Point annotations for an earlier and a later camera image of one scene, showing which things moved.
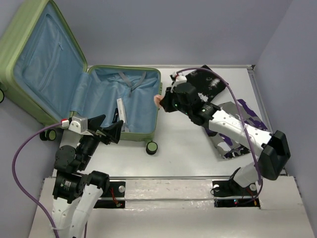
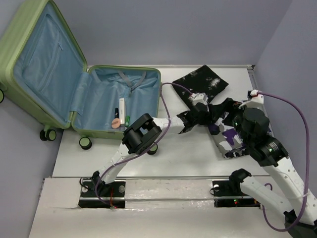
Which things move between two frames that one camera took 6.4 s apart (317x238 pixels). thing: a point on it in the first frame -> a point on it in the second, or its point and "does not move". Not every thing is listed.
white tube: (121, 109) does not move
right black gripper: (166, 102) -> (229, 104)
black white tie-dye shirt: (208, 85) does not move
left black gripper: (113, 132) -> (209, 119)
